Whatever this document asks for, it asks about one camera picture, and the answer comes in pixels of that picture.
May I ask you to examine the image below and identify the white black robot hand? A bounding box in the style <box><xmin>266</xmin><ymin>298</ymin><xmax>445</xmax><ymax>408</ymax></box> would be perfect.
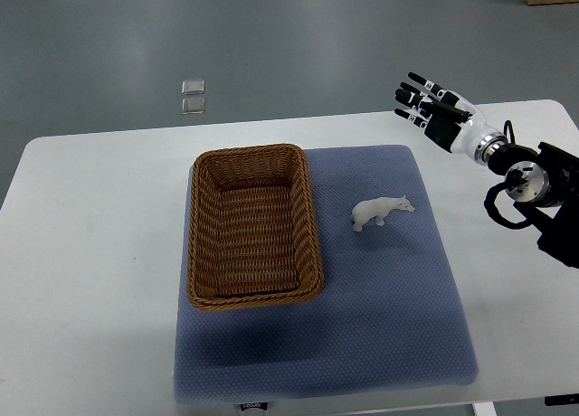
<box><xmin>394</xmin><ymin>72</ymin><xmax>508</xmax><ymax>165</ymax></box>

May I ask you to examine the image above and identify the white bear figurine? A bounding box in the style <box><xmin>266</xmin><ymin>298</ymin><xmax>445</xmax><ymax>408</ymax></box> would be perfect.
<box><xmin>351</xmin><ymin>196</ymin><xmax>415</xmax><ymax>232</ymax></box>

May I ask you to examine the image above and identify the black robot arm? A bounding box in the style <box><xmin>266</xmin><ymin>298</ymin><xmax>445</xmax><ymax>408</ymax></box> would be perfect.
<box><xmin>484</xmin><ymin>120</ymin><xmax>578</xmax><ymax>268</ymax></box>

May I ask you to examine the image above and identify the brown wicker basket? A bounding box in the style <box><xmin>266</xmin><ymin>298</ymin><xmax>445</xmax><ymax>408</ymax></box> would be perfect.
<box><xmin>186</xmin><ymin>144</ymin><xmax>325</xmax><ymax>311</ymax></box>

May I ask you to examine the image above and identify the blue padded mat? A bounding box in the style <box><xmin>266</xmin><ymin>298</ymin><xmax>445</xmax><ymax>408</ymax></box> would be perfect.
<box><xmin>174</xmin><ymin>145</ymin><xmax>479</xmax><ymax>405</ymax></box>

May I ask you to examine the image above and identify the upper floor socket plate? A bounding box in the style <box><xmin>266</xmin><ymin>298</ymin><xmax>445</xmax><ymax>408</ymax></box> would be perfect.
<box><xmin>181</xmin><ymin>79</ymin><xmax>205</xmax><ymax>95</ymax></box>

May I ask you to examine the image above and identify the black table control panel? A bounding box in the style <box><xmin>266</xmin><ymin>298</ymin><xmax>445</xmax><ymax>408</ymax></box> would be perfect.
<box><xmin>544</xmin><ymin>393</ymin><xmax>579</xmax><ymax>406</ymax></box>

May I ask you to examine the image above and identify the black mat label tag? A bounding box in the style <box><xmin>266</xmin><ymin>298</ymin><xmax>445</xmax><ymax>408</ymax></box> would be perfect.
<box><xmin>240</xmin><ymin>402</ymin><xmax>268</xmax><ymax>411</ymax></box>

